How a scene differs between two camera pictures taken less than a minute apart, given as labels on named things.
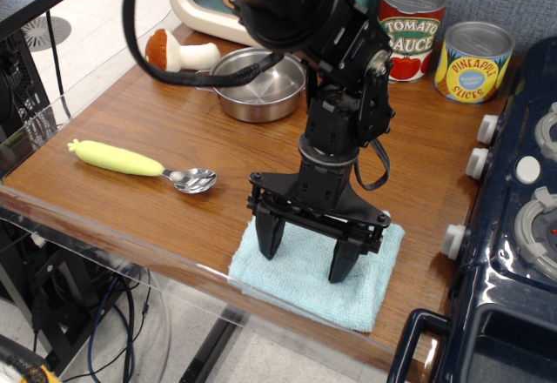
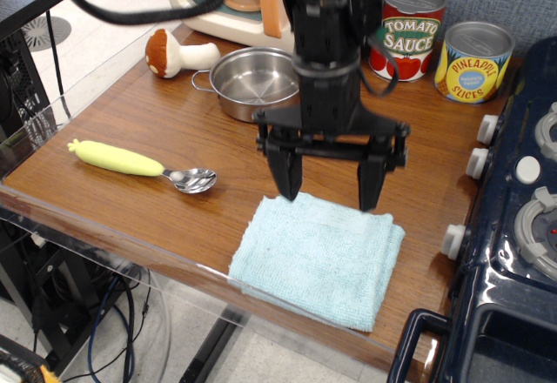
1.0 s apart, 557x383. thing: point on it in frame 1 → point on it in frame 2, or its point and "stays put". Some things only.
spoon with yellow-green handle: [116, 157] stays put
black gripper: [319, 198] → [330, 120]
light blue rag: [298, 273] stays put
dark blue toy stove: [500, 325] stays put
